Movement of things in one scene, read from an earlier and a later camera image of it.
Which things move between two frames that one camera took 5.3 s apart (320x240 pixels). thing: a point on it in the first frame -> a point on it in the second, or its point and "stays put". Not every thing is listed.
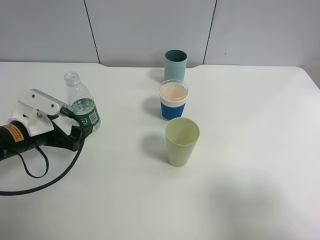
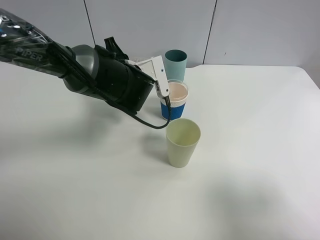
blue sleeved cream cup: (173, 94) stays put
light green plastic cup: (182, 135) stays put
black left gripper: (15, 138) -> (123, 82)
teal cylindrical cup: (175, 64) stays put
